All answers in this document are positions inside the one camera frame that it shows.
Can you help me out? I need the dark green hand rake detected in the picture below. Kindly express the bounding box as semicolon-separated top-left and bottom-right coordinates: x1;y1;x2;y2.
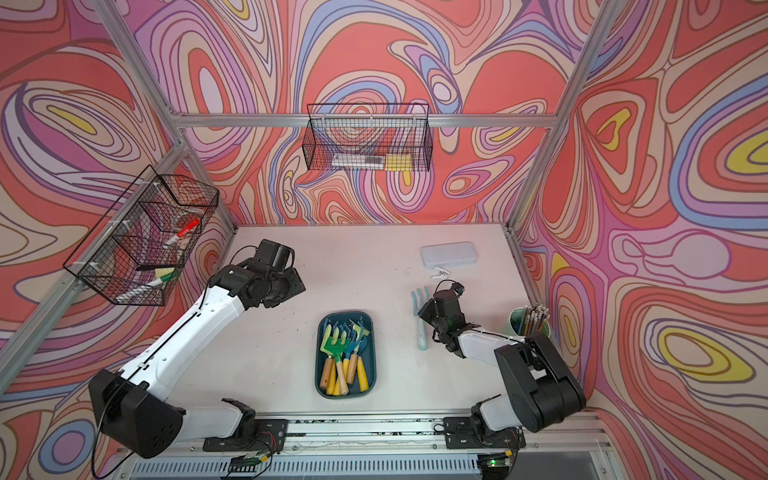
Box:
319;324;350;395

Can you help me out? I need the green capped marker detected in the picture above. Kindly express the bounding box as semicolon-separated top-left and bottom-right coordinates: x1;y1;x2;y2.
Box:
116;268;175;303

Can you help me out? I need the yellow handled garden tool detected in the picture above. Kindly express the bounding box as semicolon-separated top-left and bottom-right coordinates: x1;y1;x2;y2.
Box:
356;357;370;392

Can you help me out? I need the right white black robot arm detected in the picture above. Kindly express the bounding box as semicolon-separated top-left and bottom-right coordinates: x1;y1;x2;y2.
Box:
417;282;587;436

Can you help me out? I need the black wire basket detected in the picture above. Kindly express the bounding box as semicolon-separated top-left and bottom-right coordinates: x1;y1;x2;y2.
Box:
63;166;219;306
302;101;433;172

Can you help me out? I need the green cup of pencils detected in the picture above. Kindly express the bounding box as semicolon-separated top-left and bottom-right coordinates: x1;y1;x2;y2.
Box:
509;304;551;337

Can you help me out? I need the red capped marker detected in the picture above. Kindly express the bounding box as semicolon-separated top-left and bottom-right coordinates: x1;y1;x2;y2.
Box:
164;218;201;247

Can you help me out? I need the back black wire basket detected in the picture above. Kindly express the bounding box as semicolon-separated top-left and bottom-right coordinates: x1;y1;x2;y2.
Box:
302;101;433;172

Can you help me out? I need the yellow item in back basket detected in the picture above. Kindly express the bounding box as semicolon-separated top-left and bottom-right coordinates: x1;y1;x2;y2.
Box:
384;153;413;172

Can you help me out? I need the translucent plastic lidded box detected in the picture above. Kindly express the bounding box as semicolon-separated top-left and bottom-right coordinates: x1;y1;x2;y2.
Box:
420;241;478;268

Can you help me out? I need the left black wire basket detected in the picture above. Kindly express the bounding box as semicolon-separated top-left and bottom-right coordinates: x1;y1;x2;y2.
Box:
63;166;219;306

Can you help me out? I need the light blue hand fork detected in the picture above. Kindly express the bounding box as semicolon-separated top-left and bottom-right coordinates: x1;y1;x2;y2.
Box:
410;286;432;352

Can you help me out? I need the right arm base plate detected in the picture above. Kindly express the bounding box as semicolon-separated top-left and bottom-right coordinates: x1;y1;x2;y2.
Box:
433;416;526;451

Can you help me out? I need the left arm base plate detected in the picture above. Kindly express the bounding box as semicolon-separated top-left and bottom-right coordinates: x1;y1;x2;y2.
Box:
203;418;288;453

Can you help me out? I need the small white clip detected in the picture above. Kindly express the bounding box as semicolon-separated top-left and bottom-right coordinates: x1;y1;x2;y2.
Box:
431;266;450;279

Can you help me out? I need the teal storage box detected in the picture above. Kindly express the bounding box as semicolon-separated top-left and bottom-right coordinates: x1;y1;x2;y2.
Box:
315;311;377;400

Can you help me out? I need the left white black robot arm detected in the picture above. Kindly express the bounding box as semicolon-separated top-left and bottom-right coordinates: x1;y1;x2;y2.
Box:
89;239;306;459

